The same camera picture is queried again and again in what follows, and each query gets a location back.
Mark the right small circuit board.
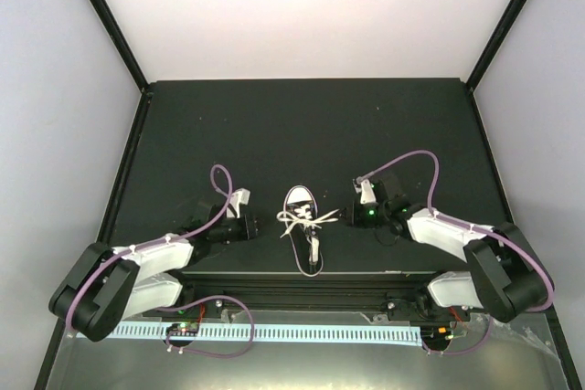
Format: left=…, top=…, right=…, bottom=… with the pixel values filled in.
left=430, top=326, right=468, bottom=341

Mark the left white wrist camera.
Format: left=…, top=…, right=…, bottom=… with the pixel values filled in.
left=226, top=188, right=250, bottom=218

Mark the black white sneaker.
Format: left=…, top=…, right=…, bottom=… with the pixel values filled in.
left=278, top=185, right=323, bottom=278

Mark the purple cable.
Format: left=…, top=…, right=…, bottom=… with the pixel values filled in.
left=63, top=163, right=256, bottom=358
left=365, top=150, right=557, bottom=358

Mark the black table mat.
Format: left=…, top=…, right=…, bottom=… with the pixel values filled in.
left=111, top=79, right=511, bottom=273

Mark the left black frame post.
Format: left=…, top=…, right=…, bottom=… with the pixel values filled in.
left=61, top=0, right=152, bottom=94

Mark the right black frame post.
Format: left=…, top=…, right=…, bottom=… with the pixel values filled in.
left=463, top=0, right=557, bottom=90

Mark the light blue slotted cable duct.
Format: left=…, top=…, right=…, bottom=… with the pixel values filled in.
left=109, top=321, right=422, bottom=347

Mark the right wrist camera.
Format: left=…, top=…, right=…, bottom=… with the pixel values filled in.
left=353, top=177, right=380, bottom=206

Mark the small circuit board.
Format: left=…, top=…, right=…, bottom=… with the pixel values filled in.
left=165, top=322, right=199, bottom=337
left=430, top=326, right=468, bottom=341

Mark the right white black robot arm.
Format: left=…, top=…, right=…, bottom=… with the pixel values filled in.
left=347, top=176, right=554, bottom=322

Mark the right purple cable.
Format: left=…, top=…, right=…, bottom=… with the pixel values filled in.
left=365, top=150, right=557, bottom=358

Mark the white shoelace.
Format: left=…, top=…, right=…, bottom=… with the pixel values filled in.
left=276, top=203, right=339, bottom=268

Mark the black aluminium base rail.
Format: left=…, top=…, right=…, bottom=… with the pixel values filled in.
left=141, top=270, right=554, bottom=322

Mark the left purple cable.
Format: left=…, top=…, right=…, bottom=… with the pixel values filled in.
left=63, top=163, right=256, bottom=358

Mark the black frame post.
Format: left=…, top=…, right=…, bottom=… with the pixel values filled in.
left=61, top=0, right=152, bottom=94
left=463, top=0, right=557, bottom=90

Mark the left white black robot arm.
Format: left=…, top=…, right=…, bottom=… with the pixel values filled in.
left=48, top=202, right=258, bottom=342

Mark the left small circuit board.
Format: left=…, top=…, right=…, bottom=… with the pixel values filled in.
left=165, top=322, right=199, bottom=337

